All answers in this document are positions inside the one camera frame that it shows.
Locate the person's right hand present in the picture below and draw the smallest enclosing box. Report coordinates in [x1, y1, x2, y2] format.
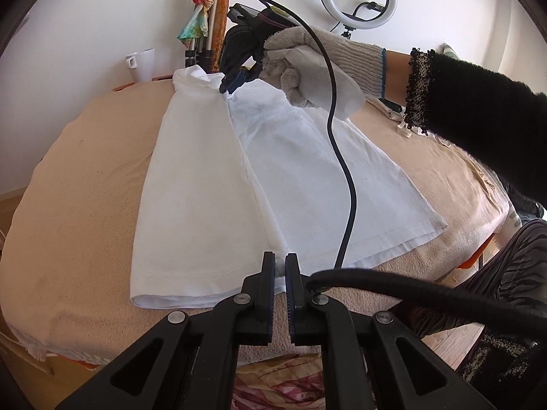
[258, 26, 386, 121]

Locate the folded grey tripod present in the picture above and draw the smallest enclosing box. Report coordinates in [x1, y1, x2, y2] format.
[185, 0, 225, 73]

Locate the floral cloth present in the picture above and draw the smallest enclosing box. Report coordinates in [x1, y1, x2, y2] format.
[233, 352, 331, 410]

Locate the tripod with colourful cloths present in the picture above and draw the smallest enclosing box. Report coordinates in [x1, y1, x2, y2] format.
[175, 0, 234, 52]

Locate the beige blanket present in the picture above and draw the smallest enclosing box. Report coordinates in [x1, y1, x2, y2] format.
[0, 74, 520, 361]

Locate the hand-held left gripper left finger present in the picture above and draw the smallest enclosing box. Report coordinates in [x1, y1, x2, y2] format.
[55, 251, 276, 410]

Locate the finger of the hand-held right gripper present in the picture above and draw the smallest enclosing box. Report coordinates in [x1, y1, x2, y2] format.
[219, 68, 260, 95]

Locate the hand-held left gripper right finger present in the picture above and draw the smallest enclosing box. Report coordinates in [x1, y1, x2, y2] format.
[284, 253, 498, 410]

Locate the person's right forearm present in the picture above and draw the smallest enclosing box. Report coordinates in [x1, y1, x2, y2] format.
[380, 47, 547, 210]

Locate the white mug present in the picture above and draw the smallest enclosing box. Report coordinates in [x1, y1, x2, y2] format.
[125, 48, 156, 84]

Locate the white small garment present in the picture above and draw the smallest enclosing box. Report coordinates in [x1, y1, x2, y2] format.
[129, 65, 448, 310]

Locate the thin black cable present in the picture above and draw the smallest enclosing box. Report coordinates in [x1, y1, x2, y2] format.
[256, 0, 358, 272]

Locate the cream cloth with straps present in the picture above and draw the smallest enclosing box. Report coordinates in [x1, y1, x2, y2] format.
[366, 96, 449, 147]

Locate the thick black sleeved cable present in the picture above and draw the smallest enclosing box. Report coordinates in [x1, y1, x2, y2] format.
[305, 268, 547, 351]

